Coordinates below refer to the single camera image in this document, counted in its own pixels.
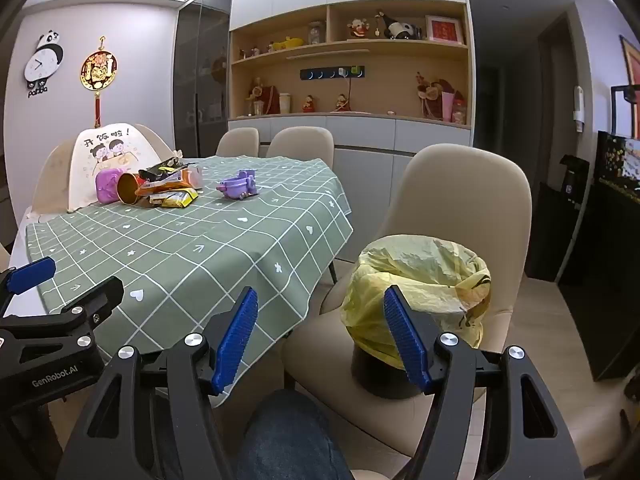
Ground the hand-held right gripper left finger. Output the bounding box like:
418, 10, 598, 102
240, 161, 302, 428
55, 286, 259, 480

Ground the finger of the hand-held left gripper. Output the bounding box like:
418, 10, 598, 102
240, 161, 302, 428
0, 276, 124, 331
0, 256, 57, 317

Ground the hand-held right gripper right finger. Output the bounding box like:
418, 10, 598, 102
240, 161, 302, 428
384, 285, 586, 480

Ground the yellow plastic bag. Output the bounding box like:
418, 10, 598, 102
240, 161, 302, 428
340, 234, 493, 368

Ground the yellow snack wrapper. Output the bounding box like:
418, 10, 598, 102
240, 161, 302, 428
149, 189, 200, 209

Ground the green checkered tablecloth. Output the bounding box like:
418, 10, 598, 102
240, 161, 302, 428
25, 155, 355, 396

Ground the pink toy case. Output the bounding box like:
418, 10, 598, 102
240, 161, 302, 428
95, 167, 126, 206

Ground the brown paper cup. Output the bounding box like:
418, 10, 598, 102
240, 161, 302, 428
116, 172, 151, 206

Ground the person's jeans-clad leg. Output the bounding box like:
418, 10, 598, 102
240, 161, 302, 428
235, 389, 353, 480

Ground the orange gold snack wrapper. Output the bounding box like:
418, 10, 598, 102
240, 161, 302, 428
135, 176, 193, 198

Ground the printed mesh food cover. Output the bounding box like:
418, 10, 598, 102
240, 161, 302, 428
31, 123, 151, 215

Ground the dark snack packet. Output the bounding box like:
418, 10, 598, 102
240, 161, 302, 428
139, 158, 187, 182

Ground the purple toy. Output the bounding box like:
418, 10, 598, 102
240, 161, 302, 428
216, 170, 261, 200

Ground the black floor appliance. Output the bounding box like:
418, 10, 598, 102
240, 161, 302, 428
525, 155, 591, 283

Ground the red gold hanging ornament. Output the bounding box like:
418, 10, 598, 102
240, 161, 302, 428
79, 36, 118, 130

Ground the white base cabinet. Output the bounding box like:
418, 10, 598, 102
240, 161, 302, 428
227, 114, 473, 261

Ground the black cabinet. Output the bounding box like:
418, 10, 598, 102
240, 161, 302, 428
590, 130, 640, 383

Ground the dark red gift bag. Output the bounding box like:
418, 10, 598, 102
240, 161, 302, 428
248, 78, 280, 117

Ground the flower bouquet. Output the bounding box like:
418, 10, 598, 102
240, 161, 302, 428
415, 72, 463, 122

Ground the dark glass cabinet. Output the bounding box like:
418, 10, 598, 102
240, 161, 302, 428
175, 0, 235, 158

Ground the black socket strip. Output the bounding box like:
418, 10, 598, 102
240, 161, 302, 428
300, 66, 366, 82

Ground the wooden shelf unit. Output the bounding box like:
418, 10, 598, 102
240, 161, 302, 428
227, 0, 473, 123

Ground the red framed picture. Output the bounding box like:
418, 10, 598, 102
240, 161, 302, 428
425, 15, 466, 45

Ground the panda figurine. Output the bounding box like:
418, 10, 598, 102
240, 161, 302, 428
375, 10, 426, 41

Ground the panda wall clock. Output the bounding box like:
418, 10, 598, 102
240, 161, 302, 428
24, 30, 63, 98

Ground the white wall intercom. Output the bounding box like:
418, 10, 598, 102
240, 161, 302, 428
572, 86, 586, 133

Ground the red wall picture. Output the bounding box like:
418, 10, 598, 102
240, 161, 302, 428
620, 35, 640, 86

